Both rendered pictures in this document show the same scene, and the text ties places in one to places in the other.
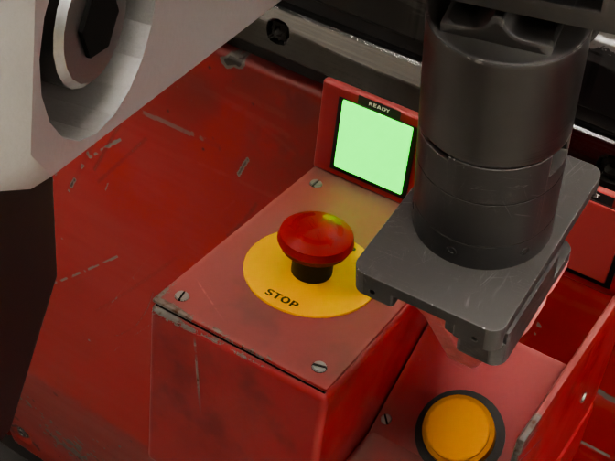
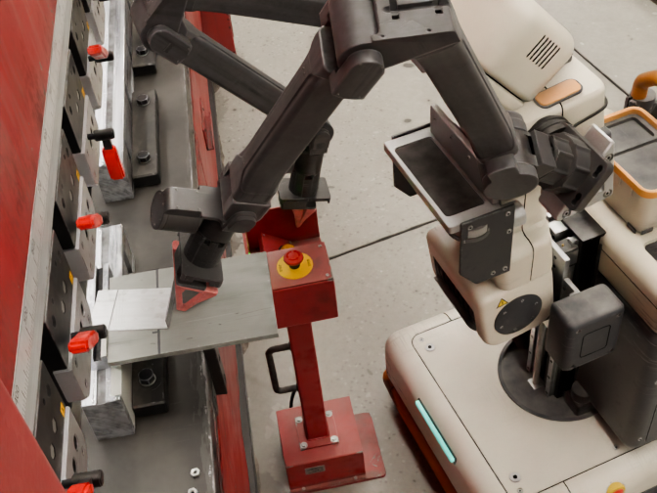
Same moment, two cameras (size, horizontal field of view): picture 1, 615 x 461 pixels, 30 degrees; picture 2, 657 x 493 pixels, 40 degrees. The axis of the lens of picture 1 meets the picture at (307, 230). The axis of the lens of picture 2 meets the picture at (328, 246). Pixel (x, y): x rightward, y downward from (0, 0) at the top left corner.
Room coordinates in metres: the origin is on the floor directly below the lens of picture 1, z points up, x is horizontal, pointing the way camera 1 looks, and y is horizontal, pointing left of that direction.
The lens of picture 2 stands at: (1.09, 1.06, 2.07)
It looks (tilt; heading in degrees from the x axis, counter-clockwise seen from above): 45 degrees down; 236
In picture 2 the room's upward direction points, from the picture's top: 7 degrees counter-clockwise
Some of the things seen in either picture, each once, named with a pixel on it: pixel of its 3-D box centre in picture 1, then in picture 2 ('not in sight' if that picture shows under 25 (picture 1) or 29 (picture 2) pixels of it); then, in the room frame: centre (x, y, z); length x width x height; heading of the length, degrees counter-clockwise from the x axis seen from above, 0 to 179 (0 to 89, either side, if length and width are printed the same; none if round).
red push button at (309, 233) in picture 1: (313, 254); (293, 261); (0.47, 0.00, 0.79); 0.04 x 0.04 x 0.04
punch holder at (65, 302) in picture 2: not in sight; (38, 324); (0.99, 0.25, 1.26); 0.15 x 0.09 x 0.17; 60
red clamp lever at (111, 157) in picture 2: not in sight; (107, 155); (0.74, -0.05, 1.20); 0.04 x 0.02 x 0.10; 150
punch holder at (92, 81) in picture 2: not in sight; (64, 53); (0.69, -0.27, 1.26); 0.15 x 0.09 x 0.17; 60
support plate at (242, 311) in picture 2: not in sight; (191, 306); (0.75, 0.13, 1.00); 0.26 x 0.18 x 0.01; 150
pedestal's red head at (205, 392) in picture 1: (390, 341); (287, 260); (0.45, -0.05, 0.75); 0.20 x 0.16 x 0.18; 62
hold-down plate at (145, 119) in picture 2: not in sight; (146, 135); (0.53, -0.44, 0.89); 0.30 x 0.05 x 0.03; 60
